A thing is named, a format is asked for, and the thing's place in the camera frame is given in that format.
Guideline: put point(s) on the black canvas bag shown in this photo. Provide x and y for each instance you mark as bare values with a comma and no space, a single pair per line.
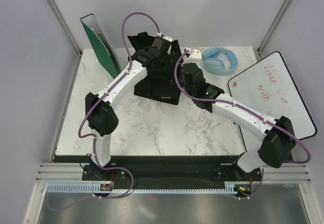
158,89

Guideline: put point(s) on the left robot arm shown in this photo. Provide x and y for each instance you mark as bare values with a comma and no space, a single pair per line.
100,108

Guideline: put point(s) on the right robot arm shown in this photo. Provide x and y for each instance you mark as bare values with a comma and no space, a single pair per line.
276,136

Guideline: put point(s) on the light blue headphones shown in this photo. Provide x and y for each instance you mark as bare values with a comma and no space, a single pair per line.
215,65

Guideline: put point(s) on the green file holder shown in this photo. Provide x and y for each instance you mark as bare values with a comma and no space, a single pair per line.
102,47

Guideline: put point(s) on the whiteboard with red writing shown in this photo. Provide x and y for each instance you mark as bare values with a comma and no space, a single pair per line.
269,88

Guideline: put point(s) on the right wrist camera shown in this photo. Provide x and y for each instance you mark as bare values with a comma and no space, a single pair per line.
192,56

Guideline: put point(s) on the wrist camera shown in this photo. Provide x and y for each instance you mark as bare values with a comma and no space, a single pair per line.
192,56
168,38

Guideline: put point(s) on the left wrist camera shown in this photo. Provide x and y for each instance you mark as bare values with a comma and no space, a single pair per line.
168,38

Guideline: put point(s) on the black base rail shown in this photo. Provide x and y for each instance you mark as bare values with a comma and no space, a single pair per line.
165,172

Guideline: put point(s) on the white cable duct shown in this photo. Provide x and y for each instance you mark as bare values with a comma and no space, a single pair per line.
112,188

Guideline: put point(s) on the left aluminium frame post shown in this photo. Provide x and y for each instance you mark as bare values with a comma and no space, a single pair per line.
58,15

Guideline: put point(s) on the aluminium frame post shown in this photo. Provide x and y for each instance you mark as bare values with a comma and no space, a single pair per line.
275,22
58,15

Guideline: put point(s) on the right aluminium frame post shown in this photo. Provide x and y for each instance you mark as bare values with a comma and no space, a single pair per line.
275,22

